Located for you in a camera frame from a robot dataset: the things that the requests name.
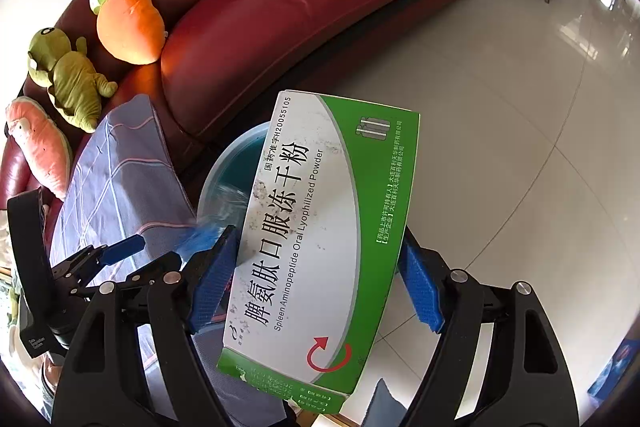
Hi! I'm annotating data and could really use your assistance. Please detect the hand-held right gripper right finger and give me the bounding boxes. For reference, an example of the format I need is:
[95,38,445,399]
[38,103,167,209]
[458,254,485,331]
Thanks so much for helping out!
[398,226,582,427]

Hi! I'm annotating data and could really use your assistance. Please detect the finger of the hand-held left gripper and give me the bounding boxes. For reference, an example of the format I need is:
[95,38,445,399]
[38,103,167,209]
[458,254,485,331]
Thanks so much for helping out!
[125,251,189,294]
[50,234,147,303]

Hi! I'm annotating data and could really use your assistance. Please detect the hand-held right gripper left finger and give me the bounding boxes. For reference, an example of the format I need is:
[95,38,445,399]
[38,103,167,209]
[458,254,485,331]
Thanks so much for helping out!
[50,225,241,427]

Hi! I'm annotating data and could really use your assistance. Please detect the blue plastic wrapper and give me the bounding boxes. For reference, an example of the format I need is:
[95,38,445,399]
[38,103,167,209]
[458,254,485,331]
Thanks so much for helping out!
[172,218,233,258]

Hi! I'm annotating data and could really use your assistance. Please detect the green and white medicine box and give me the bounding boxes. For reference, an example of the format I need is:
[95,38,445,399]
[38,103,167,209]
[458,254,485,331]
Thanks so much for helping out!
[216,91,421,415]

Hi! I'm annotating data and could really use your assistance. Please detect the teal round bin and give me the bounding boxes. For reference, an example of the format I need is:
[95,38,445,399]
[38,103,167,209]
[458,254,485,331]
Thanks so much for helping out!
[196,121,273,238]

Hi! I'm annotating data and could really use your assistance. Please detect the plaid grey table cloth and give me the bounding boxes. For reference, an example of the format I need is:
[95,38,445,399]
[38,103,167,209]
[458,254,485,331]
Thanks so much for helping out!
[47,94,236,427]

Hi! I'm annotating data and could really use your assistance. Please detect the pink plush toy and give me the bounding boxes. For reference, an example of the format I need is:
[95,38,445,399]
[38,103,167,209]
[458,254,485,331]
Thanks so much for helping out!
[5,97,75,202]

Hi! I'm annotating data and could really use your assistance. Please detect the green plush toy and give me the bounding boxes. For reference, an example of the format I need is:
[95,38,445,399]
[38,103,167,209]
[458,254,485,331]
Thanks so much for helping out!
[27,27,119,134]

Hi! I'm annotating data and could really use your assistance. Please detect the blue plastic bag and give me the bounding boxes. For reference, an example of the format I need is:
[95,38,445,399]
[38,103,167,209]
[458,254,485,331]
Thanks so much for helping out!
[587,339,634,408]

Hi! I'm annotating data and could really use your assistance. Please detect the orange carrot plush toy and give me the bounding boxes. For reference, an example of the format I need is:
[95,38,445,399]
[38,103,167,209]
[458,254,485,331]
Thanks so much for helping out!
[89,0,166,66]

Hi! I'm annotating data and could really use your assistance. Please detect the red leather sofa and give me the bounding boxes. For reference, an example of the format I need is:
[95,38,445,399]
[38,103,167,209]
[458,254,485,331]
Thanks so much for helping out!
[0,0,514,228]

